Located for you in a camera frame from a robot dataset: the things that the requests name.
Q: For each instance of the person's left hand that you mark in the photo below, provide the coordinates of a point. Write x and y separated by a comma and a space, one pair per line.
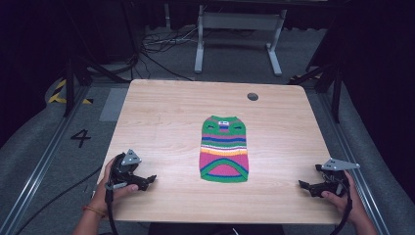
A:
101, 196

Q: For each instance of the grey metal desk frame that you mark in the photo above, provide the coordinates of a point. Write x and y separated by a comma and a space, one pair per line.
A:
239, 21

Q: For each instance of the person's right hand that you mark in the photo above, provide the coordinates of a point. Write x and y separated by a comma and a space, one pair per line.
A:
349, 205

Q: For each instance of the black metal stand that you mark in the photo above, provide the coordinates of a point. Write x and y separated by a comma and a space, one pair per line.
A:
69, 88
336, 91

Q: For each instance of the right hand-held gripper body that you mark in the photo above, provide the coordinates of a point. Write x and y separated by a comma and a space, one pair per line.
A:
336, 179

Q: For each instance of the striped knitted pet sweater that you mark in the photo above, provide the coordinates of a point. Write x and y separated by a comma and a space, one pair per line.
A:
224, 153

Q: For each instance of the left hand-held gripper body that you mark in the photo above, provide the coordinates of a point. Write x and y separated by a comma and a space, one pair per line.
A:
125, 171

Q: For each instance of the aluminium floor rail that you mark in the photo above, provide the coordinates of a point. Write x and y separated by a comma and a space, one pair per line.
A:
352, 153
39, 169

